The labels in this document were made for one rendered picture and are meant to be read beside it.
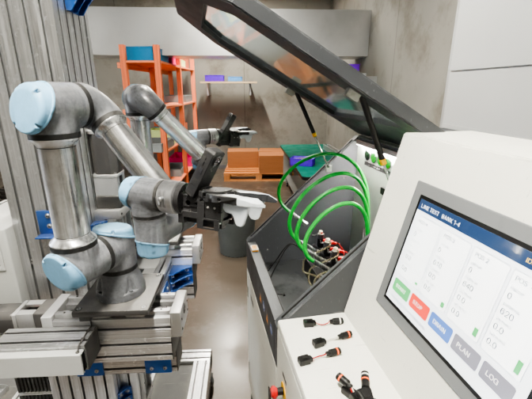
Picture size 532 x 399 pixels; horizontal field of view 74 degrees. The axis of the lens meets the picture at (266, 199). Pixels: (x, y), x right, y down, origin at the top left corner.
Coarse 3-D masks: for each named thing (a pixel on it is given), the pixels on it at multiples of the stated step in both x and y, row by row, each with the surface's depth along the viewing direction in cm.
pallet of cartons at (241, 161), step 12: (228, 156) 691; (240, 156) 692; (252, 156) 694; (264, 156) 647; (276, 156) 648; (228, 168) 697; (240, 168) 697; (252, 168) 697; (264, 168) 654; (276, 168) 655; (228, 180) 660; (240, 180) 660; (252, 180) 661; (264, 180) 661; (276, 180) 662
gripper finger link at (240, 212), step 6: (240, 198) 68; (246, 198) 68; (252, 198) 69; (228, 204) 71; (240, 204) 68; (246, 204) 68; (252, 204) 67; (258, 204) 67; (264, 204) 68; (228, 210) 71; (234, 210) 70; (240, 210) 69; (246, 210) 68; (234, 216) 70; (240, 216) 69; (246, 216) 69; (240, 222) 70
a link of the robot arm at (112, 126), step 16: (96, 96) 91; (96, 112) 92; (112, 112) 93; (96, 128) 93; (112, 128) 93; (128, 128) 96; (112, 144) 94; (128, 144) 93; (128, 160) 93; (144, 160) 93; (144, 176) 93; (160, 176) 94; (192, 224) 96
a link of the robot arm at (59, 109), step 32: (32, 96) 78; (64, 96) 83; (32, 128) 80; (64, 128) 84; (64, 160) 86; (64, 192) 88; (64, 224) 90; (64, 256) 91; (96, 256) 97; (64, 288) 94
